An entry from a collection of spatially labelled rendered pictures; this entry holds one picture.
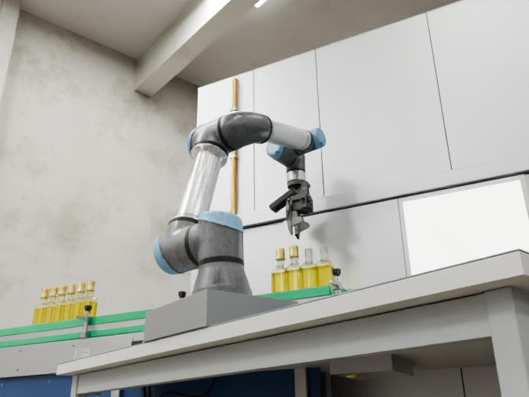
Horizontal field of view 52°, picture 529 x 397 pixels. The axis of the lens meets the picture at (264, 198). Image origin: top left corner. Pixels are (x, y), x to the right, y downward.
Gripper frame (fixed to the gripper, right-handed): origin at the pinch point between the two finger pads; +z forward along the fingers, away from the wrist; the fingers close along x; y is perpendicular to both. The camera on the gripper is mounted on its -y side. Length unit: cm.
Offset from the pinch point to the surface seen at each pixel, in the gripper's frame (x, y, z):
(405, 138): 15, 43, -37
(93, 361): -52, -43, 48
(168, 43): 170, -199, -281
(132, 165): 202, -260, -177
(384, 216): 11.9, 31.9, -5.3
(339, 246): 12.1, 13.6, 3.4
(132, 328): -13, -62, 31
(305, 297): -13.6, 9.3, 27.3
